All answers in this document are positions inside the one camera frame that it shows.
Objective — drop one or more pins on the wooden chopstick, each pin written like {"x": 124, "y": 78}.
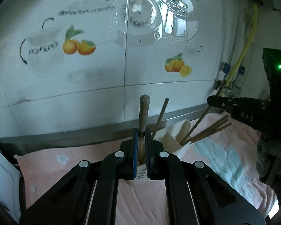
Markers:
{"x": 222, "y": 121}
{"x": 160, "y": 118}
{"x": 211, "y": 132}
{"x": 144, "y": 109}
{"x": 182, "y": 142}

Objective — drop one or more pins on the pink floral towel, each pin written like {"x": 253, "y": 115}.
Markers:
{"x": 231, "y": 153}

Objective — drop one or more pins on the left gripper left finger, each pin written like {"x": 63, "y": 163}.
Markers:
{"x": 87, "y": 194}

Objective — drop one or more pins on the white cutting board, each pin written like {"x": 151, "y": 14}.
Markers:
{"x": 9, "y": 189}

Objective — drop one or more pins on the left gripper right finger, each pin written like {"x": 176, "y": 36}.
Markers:
{"x": 195, "y": 193}

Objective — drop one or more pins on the chrome angle valve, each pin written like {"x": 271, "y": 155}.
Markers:
{"x": 230, "y": 89}

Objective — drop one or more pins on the white plastic utensil holder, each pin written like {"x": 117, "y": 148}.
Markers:
{"x": 170, "y": 137}

